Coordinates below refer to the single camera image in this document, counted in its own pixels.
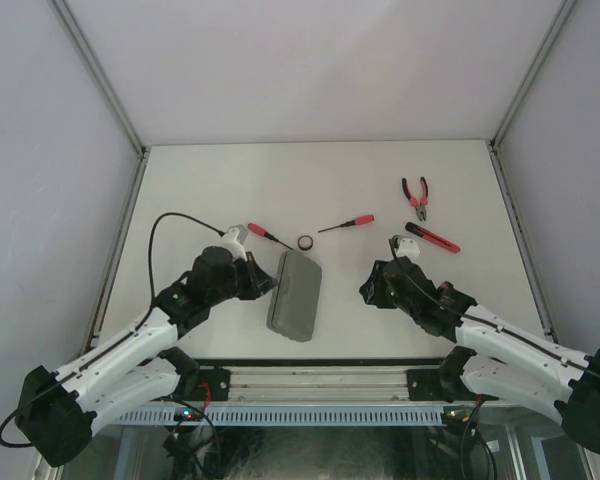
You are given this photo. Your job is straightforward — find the left aluminium frame post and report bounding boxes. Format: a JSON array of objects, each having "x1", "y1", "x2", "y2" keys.
[{"x1": 47, "y1": 0, "x2": 149, "y2": 301}]

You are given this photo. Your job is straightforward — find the black mounting plate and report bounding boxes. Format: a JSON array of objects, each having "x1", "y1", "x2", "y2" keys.
[
  {"x1": 173, "y1": 367, "x2": 231, "y2": 402},
  {"x1": 406, "y1": 368, "x2": 459, "y2": 402}
]

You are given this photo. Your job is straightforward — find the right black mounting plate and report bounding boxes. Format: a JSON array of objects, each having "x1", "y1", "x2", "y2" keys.
[{"x1": 406, "y1": 368, "x2": 459, "y2": 402}]

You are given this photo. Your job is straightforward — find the left black camera cable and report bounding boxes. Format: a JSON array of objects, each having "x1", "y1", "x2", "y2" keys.
[{"x1": 0, "y1": 212, "x2": 229, "y2": 447}]

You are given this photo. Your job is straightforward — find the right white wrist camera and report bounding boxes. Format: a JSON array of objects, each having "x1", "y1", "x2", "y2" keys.
[{"x1": 390, "y1": 235, "x2": 421, "y2": 262}]

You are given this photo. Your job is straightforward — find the aluminium frame post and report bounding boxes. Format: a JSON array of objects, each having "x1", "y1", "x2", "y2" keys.
[
  {"x1": 47, "y1": 0, "x2": 149, "y2": 301},
  {"x1": 488, "y1": 0, "x2": 579, "y2": 301}
]

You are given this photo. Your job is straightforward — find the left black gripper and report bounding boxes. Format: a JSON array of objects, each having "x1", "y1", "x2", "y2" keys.
[{"x1": 207, "y1": 252, "x2": 277, "y2": 306}]

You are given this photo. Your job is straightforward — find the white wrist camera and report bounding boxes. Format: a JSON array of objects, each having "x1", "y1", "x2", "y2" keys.
[
  {"x1": 219, "y1": 225, "x2": 248, "y2": 261},
  {"x1": 390, "y1": 235, "x2": 421, "y2": 262}
]

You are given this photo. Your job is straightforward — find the grey plastic tool case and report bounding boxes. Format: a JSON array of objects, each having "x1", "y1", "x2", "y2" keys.
[{"x1": 266, "y1": 250, "x2": 322, "y2": 343}]

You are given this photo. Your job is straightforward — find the red-handled screwdriver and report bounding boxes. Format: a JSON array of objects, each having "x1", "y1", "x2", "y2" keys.
[
  {"x1": 319, "y1": 214, "x2": 375, "y2": 233},
  {"x1": 247, "y1": 223, "x2": 293, "y2": 250}
]

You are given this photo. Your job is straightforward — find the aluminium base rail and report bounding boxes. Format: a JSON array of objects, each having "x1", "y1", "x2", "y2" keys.
[{"x1": 79, "y1": 363, "x2": 594, "y2": 404}]

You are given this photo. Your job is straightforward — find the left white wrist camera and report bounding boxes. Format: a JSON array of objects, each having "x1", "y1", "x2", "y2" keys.
[{"x1": 219, "y1": 225, "x2": 248, "y2": 261}]

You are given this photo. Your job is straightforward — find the red black utility knife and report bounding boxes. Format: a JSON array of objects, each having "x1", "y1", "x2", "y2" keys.
[{"x1": 405, "y1": 222, "x2": 461, "y2": 254}]

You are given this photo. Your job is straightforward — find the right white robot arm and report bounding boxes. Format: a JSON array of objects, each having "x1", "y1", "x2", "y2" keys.
[{"x1": 359, "y1": 257, "x2": 600, "y2": 455}]

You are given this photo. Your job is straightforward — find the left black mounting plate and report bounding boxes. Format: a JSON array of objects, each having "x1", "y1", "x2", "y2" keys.
[{"x1": 173, "y1": 367, "x2": 231, "y2": 402}]

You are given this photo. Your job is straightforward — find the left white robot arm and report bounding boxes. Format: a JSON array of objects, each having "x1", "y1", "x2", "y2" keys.
[{"x1": 14, "y1": 247, "x2": 278, "y2": 467}]

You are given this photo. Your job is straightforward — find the red black pliers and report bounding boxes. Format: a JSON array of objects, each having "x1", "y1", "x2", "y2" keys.
[{"x1": 401, "y1": 176, "x2": 429, "y2": 222}]

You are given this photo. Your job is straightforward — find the black electrical tape roll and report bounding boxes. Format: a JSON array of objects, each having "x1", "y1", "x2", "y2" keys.
[{"x1": 297, "y1": 235, "x2": 314, "y2": 251}]

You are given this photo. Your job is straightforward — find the right aluminium frame post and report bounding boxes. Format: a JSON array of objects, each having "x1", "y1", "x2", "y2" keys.
[{"x1": 488, "y1": 0, "x2": 579, "y2": 301}]

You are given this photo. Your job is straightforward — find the blue slotted cable duct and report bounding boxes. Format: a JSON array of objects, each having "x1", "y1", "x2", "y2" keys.
[{"x1": 114, "y1": 405, "x2": 445, "y2": 427}]

